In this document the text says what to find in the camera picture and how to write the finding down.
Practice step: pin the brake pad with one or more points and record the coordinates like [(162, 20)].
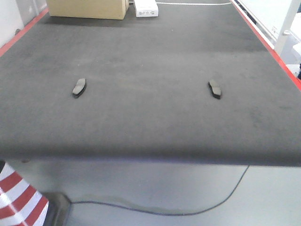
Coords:
[(215, 89), (79, 87)]

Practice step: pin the dark conveyor belt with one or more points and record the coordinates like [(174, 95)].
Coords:
[(147, 95)]

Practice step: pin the long white box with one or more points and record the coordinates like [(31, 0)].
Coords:
[(146, 8)]

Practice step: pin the cardboard box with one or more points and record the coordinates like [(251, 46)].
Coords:
[(97, 9)]

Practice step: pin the red white traffic cone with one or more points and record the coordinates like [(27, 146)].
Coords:
[(21, 204)]

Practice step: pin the red white conveyor side rail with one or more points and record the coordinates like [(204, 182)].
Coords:
[(277, 23)]

